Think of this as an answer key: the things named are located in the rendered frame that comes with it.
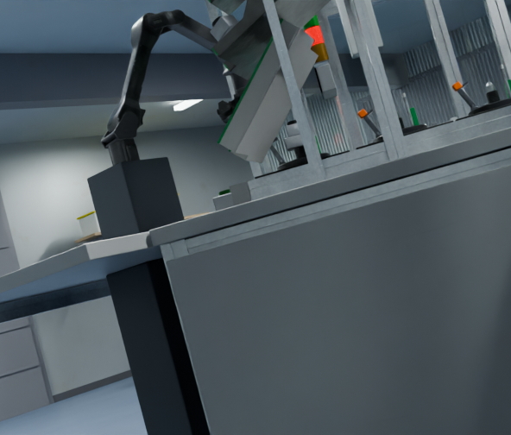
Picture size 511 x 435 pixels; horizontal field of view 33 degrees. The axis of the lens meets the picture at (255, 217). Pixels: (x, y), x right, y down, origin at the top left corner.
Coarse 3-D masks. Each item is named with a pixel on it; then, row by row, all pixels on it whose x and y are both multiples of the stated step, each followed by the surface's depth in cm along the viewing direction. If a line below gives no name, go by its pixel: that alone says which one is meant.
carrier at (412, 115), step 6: (402, 96) 215; (408, 108) 215; (408, 114) 215; (414, 114) 219; (414, 120) 218; (402, 126) 220; (408, 126) 225; (414, 126) 214; (420, 126) 215; (426, 126) 218; (432, 126) 208; (402, 132) 214; (408, 132) 214; (414, 132) 208; (378, 138) 217; (372, 144) 210
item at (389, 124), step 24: (264, 0) 172; (360, 0) 170; (360, 24) 170; (360, 48) 202; (288, 72) 171; (384, 72) 169; (384, 96) 168; (384, 120) 201; (312, 144) 170; (312, 168) 170
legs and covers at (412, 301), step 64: (384, 192) 148; (448, 192) 145; (192, 256) 150; (256, 256) 149; (320, 256) 148; (384, 256) 146; (448, 256) 145; (192, 320) 150; (256, 320) 149; (320, 320) 147; (384, 320) 146; (448, 320) 145; (256, 384) 148; (320, 384) 147; (384, 384) 146; (448, 384) 144
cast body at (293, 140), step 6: (294, 120) 223; (288, 126) 222; (294, 126) 222; (288, 132) 222; (294, 132) 222; (288, 138) 222; (294, 138) 222; (300, 138) 222; (318, 138) 223; (288, 144) 222; (294, 144) 222; (300, 144) 222; (288, 150) 224
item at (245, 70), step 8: (312, 0) 192; (320, 0) 195; (328, 0) 199; (304, 8) 192; (312, 8) 196; (320, 8) 199; (296, 16) 193; (304, 16) 197; (312, 16) 201; (296, 24) 197; (304, 24) 201; (264, 48) 196; (256, 56) 197; (224, 64) 194; (232, 64) 193; (248, 64) 197; (256, 64) 201; (232, 72) 195; (240, 72) 198; (248, 72) 202
